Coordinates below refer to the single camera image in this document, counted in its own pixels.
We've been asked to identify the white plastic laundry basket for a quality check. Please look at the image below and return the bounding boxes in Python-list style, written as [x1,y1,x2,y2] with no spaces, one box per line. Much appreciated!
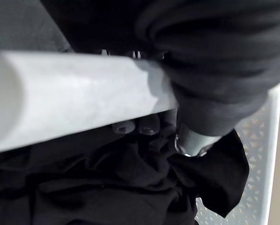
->
[0,50,280,225]

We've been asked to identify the black clothes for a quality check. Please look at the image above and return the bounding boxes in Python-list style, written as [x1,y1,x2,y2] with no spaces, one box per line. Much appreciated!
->
[0,127,250,225]

